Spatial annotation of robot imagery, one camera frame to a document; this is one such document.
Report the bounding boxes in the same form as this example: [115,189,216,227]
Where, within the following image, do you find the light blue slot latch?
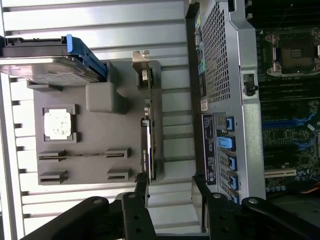
[216,136,236,152]

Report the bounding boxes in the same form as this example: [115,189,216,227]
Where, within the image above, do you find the grey parts rack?
[26,59,166,187]

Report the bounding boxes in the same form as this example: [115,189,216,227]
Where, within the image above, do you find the open black PC case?
[184,0,320,201]

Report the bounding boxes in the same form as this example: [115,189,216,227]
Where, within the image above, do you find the green motherboard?
[256,24,320,198]

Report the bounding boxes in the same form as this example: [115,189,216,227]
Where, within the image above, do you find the blue expansion slot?
[261,113,316,130]

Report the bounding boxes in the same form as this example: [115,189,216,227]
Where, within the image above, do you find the silver CPU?
[44,108,73,137]

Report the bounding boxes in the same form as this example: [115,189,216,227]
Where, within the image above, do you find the silver hard disk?
[0,56,87,86]

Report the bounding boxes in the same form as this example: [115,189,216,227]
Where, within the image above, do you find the CPU socket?
[264,27,320,77]

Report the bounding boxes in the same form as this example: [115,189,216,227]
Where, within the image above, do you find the hard drive in blue caddy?
[0,34,107,82]

